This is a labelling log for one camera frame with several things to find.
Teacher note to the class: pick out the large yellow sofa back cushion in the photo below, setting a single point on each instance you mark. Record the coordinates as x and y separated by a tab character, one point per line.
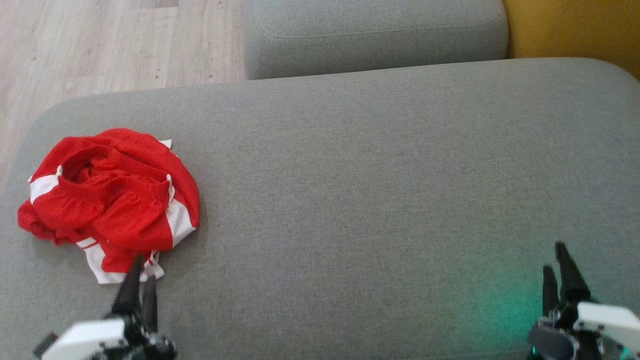
575	25

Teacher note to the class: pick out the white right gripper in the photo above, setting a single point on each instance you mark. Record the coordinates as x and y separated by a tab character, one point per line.
605	320

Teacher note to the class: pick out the red shirt with white sleeves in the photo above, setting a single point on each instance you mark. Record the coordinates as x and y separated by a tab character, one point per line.
102	267

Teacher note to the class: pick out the red shorts with white stripe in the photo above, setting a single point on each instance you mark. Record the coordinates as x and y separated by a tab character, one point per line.
125	210

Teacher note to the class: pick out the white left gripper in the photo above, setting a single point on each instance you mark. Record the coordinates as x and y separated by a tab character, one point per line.
85	340

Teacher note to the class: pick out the large grey sofa seat cushion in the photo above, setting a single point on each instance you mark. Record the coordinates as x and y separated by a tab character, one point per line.
350	200

